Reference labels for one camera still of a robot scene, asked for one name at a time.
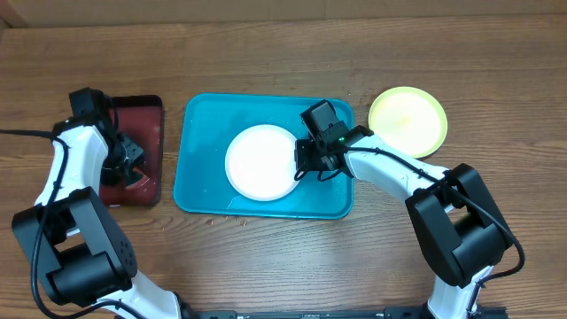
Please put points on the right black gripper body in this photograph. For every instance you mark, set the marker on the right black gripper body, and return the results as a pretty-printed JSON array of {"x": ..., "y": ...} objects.
[{"x": 311, "y": 159}]

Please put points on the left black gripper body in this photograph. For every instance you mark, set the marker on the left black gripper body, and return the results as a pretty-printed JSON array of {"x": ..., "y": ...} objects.
[{"x": 123, "y": 154}]

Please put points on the white plastic plate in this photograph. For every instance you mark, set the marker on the white plastic plate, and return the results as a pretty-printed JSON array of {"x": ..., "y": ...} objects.
[{"x": 260, "y": 163}]

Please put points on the yellow-green plastic plate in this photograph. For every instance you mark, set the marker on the yellow-green plastic plate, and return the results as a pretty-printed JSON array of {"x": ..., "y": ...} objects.
[{"x": 410, "y": 120}]

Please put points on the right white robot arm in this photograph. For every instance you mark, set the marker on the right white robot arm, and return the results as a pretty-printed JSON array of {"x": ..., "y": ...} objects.
[{"x": 461, "y": 231}]

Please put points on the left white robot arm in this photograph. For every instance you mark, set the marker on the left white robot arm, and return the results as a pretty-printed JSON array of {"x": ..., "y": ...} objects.
[{"x": 78, "y": 254}]

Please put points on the black tray with red water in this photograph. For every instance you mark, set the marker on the black tray with red water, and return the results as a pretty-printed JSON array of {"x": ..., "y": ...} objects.
[{"x": 142, "y": 119}]

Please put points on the teal plastic tray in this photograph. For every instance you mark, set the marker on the teal plastic tray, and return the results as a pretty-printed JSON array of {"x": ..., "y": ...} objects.
[{"x": 211, "y": 122}]

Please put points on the brown cardboard back panel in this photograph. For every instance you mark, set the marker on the brown cardboard back panel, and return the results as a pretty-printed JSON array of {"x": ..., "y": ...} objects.
[{"x": 89, "y": 13}]

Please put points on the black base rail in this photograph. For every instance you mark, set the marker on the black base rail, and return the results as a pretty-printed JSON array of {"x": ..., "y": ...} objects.
[{"x": 354, "y": 313}]

